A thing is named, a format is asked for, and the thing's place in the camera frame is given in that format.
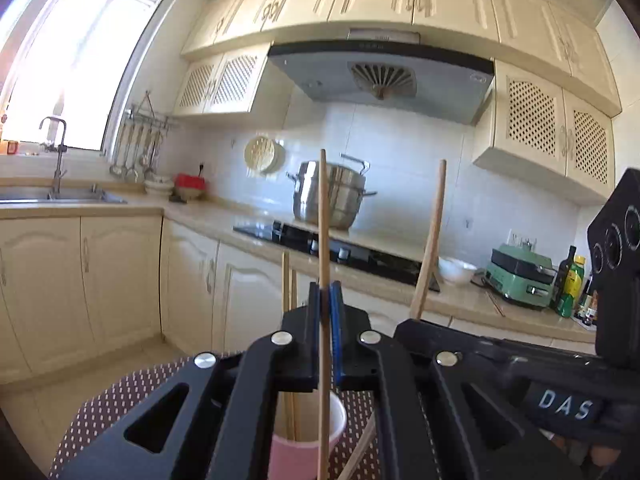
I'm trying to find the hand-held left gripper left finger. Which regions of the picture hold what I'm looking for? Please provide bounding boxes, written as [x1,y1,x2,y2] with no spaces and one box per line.
[60,282,321,480]

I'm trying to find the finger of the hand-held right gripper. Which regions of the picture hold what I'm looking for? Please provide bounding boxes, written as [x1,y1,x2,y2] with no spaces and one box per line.
[395,317,598,387]

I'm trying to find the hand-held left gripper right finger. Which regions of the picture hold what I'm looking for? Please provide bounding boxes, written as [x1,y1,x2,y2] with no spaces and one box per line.
[328,282,583,480]

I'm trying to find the thin wooden chopstick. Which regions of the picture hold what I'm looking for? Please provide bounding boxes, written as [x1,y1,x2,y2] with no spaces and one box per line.
[342,422,377,480]
[318,148,331,480]
[281,251,294,441]

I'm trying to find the thick wooden stick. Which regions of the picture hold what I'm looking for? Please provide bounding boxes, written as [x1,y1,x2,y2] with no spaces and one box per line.
[410,159,447,322]

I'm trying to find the pink cup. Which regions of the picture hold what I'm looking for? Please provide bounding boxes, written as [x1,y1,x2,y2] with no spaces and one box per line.
[269,390,348,480]

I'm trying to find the row of hanging kitchen utensils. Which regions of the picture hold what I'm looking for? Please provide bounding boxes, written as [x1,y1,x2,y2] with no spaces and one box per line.
[110,121,163,182]

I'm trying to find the person's right hand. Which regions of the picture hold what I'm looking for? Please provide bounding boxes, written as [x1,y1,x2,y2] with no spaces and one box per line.
[590,445,624,468]

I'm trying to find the small dark sauce bottles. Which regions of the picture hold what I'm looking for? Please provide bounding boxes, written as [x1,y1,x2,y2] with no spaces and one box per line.
[575,272,599,329]

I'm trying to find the yellow green bottle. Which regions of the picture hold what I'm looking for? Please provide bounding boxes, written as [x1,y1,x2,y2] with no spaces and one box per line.
[564,255,587,318]

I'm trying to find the dark oil bottle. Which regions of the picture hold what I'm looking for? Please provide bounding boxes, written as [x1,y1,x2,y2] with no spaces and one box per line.
[558,246,577,307]

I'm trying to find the white bowl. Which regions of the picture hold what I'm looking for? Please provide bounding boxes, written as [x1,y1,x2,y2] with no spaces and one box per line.
[437,256,478,286]

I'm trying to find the green countertop appliance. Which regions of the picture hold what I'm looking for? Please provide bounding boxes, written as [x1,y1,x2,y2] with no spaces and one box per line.
[484,243,558,310]

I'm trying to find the black glass cooktop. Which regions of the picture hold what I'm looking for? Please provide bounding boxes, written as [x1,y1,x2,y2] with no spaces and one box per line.
[232,220,442,293]

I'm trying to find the steel steamer pot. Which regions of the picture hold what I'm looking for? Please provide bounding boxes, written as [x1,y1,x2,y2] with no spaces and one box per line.
[286,154,378,231]

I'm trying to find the cream round steamer basket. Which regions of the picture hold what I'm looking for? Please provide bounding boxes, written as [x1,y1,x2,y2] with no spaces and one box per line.
[243,135,287,177]

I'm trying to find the red container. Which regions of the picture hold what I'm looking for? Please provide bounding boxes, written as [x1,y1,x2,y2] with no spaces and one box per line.
[174,173,207,201]

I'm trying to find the stack of white dishes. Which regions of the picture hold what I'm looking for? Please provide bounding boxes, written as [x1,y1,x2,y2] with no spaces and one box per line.
[145,172,176,197]

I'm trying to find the cream lower kitchen cabinets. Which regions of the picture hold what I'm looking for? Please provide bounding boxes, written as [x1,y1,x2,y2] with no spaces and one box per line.
[0,210,598,386]

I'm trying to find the brown polka dot tablecloth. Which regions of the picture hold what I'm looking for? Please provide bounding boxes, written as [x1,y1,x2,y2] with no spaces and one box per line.
[47,352,388,480]

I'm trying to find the grey range hood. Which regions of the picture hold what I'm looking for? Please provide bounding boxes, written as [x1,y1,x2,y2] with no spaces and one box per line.
[266,27,496,126]

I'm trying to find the steel sink faucet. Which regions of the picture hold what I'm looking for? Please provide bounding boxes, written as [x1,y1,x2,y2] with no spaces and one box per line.
[39,116,69,200]

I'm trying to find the steel kitchen sink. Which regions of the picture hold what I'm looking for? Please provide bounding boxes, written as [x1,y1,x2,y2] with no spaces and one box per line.
[0,186,128,206]

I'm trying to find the kitchen window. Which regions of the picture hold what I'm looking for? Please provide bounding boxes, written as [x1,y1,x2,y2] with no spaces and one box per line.
[0,0,172,152]

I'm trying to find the cream lattice door wall cabinet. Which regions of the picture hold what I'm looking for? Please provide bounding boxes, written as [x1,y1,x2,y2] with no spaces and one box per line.
[472,59,617,206]
[172,42,274,118]

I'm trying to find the wall utensil rack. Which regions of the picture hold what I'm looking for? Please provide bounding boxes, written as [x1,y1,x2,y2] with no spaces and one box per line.
[125,91,173,133]

